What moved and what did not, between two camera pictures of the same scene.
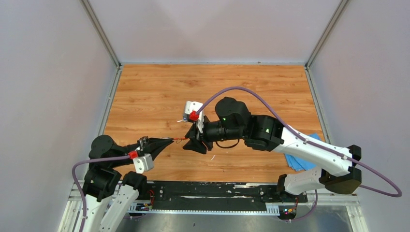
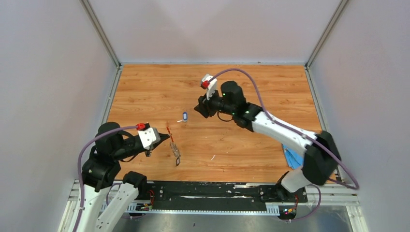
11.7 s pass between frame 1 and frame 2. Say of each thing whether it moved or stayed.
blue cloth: stayed
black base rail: stayed
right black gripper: moved
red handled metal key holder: moved
